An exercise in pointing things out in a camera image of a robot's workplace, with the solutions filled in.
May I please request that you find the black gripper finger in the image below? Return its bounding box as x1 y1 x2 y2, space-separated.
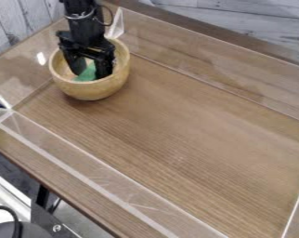
61 48 86 75
94 58 113 79

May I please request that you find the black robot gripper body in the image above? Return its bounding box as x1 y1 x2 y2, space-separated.
57 8 114 62

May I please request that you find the green rectangular block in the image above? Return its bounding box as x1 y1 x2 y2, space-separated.
73 59 97 82

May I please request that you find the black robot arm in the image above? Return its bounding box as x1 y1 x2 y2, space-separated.
56 0 114 81

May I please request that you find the brown wooden bowl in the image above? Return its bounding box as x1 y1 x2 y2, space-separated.
48 38 132 100

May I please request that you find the black table leg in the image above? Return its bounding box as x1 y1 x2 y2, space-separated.
36 185 49 209

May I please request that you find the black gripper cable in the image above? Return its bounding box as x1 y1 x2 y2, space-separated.
93 4 114 28

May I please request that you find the dark metal floor bracket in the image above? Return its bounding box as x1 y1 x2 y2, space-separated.
30 203 81 238

